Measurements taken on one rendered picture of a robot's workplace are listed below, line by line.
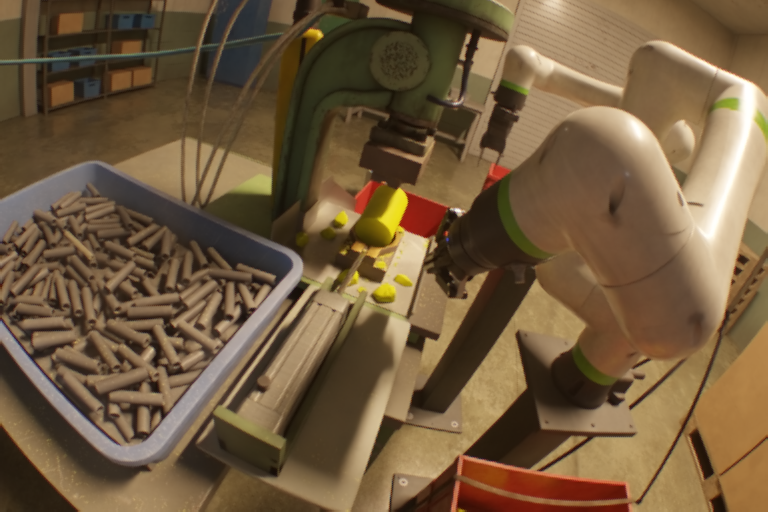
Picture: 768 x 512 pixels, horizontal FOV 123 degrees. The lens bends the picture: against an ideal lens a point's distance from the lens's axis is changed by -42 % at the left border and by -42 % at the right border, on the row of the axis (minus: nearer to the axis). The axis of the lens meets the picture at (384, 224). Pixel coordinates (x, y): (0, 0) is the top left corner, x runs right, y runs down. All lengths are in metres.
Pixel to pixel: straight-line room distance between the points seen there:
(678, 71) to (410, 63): 0.44
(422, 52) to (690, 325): 0.46
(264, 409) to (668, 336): 0.35
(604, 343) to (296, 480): 0.53
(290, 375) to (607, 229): 0.31
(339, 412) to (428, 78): 0.46
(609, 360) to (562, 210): 0.46
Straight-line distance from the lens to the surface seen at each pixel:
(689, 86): 0.65
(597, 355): 0.69
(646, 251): 0.27
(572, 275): 0.66
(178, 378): 0.48
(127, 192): 0.78
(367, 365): 0.49
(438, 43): 0.54
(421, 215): 1.67
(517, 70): 1.06
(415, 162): 0.52
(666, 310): 0.29
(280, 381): 0.37
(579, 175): 0.25
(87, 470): 0.49
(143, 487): 0.46
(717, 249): 0.34
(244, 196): 0.81
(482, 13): 0.50
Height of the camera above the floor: 1.38
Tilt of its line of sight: 28 degrees down
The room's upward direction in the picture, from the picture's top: 17 degrees clockwise
